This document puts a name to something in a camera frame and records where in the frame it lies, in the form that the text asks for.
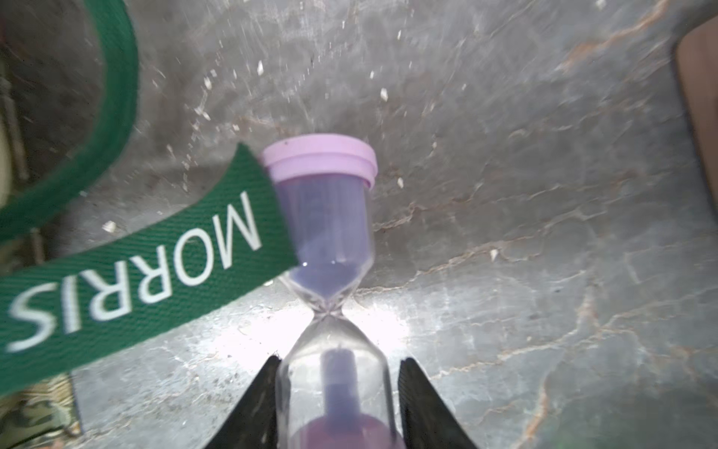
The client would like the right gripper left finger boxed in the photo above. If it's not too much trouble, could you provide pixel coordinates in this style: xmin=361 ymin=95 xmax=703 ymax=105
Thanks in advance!
xmin=205 ymin=355 xmax=282 ymax=449

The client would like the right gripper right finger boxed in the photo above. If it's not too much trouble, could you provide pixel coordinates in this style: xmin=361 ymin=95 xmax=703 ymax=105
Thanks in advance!
xmin=398 ymin=357 xmax=477 ymax=449

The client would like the purple hourglass front floor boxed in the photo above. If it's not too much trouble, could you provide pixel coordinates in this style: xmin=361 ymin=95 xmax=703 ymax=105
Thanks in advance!
xmin=262 ymin=134 xmax=404 ymax=448

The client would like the cream canvas tote bag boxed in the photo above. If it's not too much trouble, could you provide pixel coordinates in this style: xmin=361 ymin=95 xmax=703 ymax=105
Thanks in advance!
xmin=0 ymin=0 xmax=299 ymax=449

